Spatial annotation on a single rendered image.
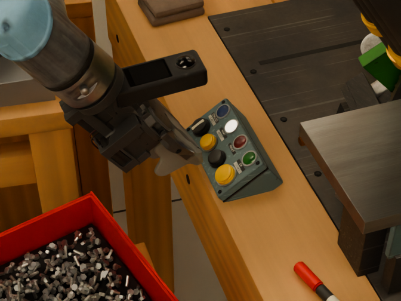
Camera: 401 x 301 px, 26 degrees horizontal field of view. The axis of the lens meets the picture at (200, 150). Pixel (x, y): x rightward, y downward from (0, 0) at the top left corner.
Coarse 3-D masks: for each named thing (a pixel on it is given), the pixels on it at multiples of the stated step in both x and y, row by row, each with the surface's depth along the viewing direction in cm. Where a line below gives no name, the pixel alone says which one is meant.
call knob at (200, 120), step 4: (196, 120) 127; (200, 120) 126; (204, 120) 126; (192, 124) 127; (196, 124) 126; (200, 124) 126; (204, 124) 126; (192, 128) 126; (196, 128) 126; (200, 128) 125; (204, 128) 125; (196, 132) 126; (200, 132) 126; (204, 132) 126
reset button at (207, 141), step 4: (204, 136) 124; (208, 136) 124; (212, 136) 124; (200, 140) 124; (204, 140) 124; (208, 140) 123; (212, 140) 123; (200, 144) 124; (204, 144) 123; (208, 144) 123; (212, 144) 123; (204, 148) 124; (208, 148) 123
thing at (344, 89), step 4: (340, 88) 126; (344, 88) 126; (344, 92) 126; (348, 92) 125; (344, 96) 126; (348, 96) 125; (348, 100) 125; (352, 100) 125; (348, 104) 125; (352, 104) 125; (352, 108) 124; (356, 108) 124
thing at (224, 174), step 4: (224, 164) 120; (228, 164) 119; (220, 168) 119; (224, 168) 119; (228, 168) 119; (232, 168) 119; (216, 172) 120; (220, 172) 119; (224, 172) 119; (228, 172) 118; (232, 172) 118; (216, 176) 119; (220, 176) 119; (224, 176) 118; (228, 176) 118; (232, 176) 118; (216, 180) 119; (220, 180) 118; (224, 180) 118; (228, 180) 118; (224, 184) 119
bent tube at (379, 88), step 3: (375, 81) 125; (378, 81) 125; (372, 84) 125; (375, 84) 125; (378, 84) 124; (381, 84) 124; (372, 87) 125; (375, 87) 124; (378, 87) 124; (381, 87) 124; (384, 87) 124; (375, 90) 124; (378, 90) 124; (381, 90) 124; (384, 90) 124; (387, 90) 124; (375, 93) 124; (378, 93) 124; (381, 93) 124; (378, 96) 124
